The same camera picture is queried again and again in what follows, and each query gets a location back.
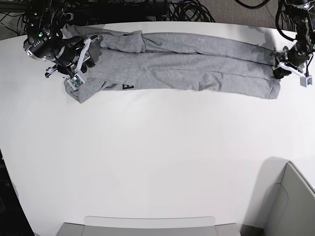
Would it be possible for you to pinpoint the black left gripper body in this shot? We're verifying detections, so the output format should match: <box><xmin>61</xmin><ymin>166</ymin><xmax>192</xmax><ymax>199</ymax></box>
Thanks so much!
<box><xmin>275</xmin><ymin>45</ymin><xmax>313</xmax><ymax>72</ymax></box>

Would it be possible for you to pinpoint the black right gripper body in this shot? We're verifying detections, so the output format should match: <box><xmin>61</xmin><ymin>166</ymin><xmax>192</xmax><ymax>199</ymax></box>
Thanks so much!
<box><xmin>44</xmin><ymin>36</ymin><xmax>85</xmax><ymax>78</ymax></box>

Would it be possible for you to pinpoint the grey T-shirt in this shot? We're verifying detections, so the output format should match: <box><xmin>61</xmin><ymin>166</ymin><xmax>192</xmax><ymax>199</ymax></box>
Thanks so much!
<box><xmin>62</xmin><ymin>25</ymin><xmax>280</xmax><ymax>103</ymax></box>

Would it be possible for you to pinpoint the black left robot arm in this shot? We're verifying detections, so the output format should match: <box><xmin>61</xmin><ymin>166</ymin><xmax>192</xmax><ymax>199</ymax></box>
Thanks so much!
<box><xmin>276</xmin><ymin>0</ymin><xmax>315</xmax><ymax>73</ymax></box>

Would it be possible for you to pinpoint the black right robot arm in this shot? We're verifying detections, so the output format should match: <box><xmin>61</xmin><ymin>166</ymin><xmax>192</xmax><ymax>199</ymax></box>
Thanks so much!
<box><xmin>24</xmin><ymin>16</ymin><xmax>289</xmax><ymax>87</ymax></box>

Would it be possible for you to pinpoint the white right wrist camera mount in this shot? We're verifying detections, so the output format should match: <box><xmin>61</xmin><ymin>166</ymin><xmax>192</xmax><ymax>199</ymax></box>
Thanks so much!
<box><xmin>48</xmin><ymin>35</ymin><xmax>99</xmax><ymax>90</ymax></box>

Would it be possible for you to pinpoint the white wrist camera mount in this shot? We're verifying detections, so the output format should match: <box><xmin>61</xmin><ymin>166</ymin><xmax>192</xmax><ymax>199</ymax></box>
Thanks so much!
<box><xmin>48</xmin><ymin>35</ymin><xmax>99</xmax><ymax>90</ymax></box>
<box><xmin>272</xmin><ymin>62</ymin><xmax>313</xmax><ymax>87</ymax></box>

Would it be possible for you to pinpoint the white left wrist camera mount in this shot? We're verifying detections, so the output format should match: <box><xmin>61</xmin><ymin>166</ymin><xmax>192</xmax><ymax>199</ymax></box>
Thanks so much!
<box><xmin>272</xmin><ymin>62</ymin><xmax>313</xmax><ymax>87</ymax></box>

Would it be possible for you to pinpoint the black cable bundle behind table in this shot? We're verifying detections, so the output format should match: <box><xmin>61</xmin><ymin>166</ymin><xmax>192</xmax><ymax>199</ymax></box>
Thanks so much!
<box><xmin>169</xmin><ymin>0</ymin><xmax>216</xmax><ymax>23</ymax></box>

